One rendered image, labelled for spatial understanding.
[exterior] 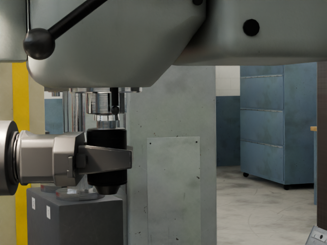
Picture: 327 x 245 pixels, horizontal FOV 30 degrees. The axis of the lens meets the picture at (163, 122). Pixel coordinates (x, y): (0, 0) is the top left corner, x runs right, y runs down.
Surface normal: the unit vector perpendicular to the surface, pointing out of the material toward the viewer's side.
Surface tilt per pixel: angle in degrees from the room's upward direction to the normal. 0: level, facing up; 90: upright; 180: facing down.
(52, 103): 90
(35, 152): 90
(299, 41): 99
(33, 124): 90
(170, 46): 127
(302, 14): 90
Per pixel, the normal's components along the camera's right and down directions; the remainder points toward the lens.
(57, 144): 0.01, -0.67
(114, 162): 0.03, 0.05
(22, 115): 0.29, 0.04
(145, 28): 0.27, 0.36
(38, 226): -0.89, 0.04
